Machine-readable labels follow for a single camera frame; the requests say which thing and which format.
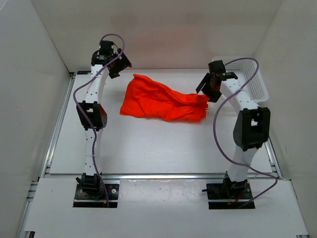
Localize white plastic mesh basket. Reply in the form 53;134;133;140
212;56;269;103

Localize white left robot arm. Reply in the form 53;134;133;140
73;40;132;177

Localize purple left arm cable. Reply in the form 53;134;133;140
73;34;126;206

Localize black corner bracket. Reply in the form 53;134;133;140
77;70;91;75

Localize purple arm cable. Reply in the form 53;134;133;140
73;34;126;206
212;58;278;209

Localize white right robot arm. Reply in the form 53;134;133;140
196;59;270;198

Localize right side aluminium rail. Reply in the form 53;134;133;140
264;138;283;179

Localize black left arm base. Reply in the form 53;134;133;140
73;174;119;208

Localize orange shorts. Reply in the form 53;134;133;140
120;74;209;122

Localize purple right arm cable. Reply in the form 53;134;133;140
212;58;278;209

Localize left side aluminium rail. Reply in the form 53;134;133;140
38;72;76;180

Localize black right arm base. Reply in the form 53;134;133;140
202;174;256;210

